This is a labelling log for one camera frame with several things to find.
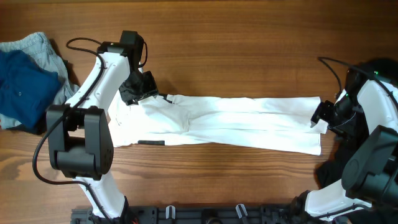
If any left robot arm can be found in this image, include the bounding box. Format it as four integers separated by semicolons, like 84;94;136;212
32;30;159;223

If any white t-shirt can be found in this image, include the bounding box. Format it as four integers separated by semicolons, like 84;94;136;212
108;94;327;156

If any folded black garment left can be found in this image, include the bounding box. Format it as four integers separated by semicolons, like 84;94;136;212
8;118;47;135

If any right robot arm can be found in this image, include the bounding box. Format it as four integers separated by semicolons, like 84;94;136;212
279;65;397;223

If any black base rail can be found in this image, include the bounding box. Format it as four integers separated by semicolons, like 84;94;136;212
70;203;349;224

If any black garment right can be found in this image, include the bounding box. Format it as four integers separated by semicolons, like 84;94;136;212
315;58;397;187

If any folded light denim garment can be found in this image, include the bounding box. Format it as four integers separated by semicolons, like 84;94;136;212
1;32;79;129

